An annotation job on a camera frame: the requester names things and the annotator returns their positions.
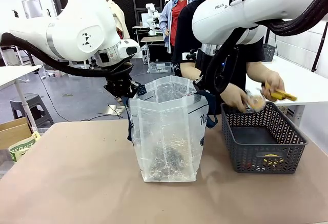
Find white side table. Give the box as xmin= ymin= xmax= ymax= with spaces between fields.
xmin=0 ymin=65 xmax=43 ymax=134
xmin=245 ymin=54 xmax=328 ymax=126

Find person in red top, blue shirt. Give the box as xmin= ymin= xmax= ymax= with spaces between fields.
xmin=159 ymin=0 xmax=191 ymax=54

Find person's left hand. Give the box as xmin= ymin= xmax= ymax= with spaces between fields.
xmin=260 ymin=70 xmax=285 ymax=101

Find yellow item inside basket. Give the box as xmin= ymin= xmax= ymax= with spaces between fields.
xmin=263 ymin=153 xmax=285 ymax=166

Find black left arm cable sleeve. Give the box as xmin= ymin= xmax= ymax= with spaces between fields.
xmin=0 ymin=32 xmax=134 ymax=78

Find metal mannequin base plate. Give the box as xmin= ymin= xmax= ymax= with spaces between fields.
xmin=107 ymin=104 xmax=127 ymax=116

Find black arm cable sleeve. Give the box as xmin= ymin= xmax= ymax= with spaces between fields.
xmin=0 ymin=32 xmax=134 ymax=78
xmin=204 ymin=0 xmax=328 ymax=94

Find black right arm cable sleeve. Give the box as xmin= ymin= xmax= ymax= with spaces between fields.
xmin=204 ymin=0 xmax=328 ymax=94

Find translucent navy-handled shopping bag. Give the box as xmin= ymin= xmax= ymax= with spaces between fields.
xmin=122 ymin=75 xmax=219 ymax=183

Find small wooden background desk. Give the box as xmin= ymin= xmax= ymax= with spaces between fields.
xmin=140 ymin=36 xmax=165 ymax=53

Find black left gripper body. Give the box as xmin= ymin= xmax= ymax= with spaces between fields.
xmin=103 ymin=63 xmax=134 ymax=98

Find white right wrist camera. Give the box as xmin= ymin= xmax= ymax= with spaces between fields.
xmin=181 ymin=50 xmax=198 ymax=62

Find person's right hand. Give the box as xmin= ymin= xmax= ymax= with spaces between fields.
xmin=221 ymin=83 xmax=251 ymax=114

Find mannequin with cream jacket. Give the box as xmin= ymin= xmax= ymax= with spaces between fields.
xmin=92 ymin=0 xmax=132 ymax=40

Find person in black t-shirt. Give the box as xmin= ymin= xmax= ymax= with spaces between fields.
xmin=172 ymin=0 xmax=266 ymax=115

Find yellow snack package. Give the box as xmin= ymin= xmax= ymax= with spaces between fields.
xmin=264 ymin=81 xmax=298 ymax=101

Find clear plastic storage bin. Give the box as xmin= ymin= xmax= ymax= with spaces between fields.
xmin=147 ymin=62 xmax=172 ymax=74

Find person's right forearm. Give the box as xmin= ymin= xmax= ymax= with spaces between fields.
xmin=179 ymin=62 xmax=203 ymax=83

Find green and white carton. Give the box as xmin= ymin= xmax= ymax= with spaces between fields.
xmin=8 ymin=131 xmax=42 ymax=162

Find round clear-wrapped snack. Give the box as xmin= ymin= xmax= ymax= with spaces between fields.
xmin=244 ymin=92 xmax=267 ymax=112

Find grey plastic step stool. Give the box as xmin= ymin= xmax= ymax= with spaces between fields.
xmin=9 ymin=93 xmax=55 ymax=128

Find brown cardboard box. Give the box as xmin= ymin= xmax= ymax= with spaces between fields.
xmin=0 ymin=117 xmax=33 ymax=151

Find grey panel on stand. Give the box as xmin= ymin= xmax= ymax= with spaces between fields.
xmin=21 ymin=0 xmax=44 ymax=19

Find person's left forearm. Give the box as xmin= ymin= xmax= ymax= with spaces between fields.
xmin=247 ymin=60 xmax=273 ymax=82

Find black slanted tripod leg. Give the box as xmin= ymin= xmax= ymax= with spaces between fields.
xmin=311 ymin=21 xmax=328 ymax=73

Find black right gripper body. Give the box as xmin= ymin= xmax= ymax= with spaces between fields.
xmin=195 ymin=54 xmax=228 ymax=93

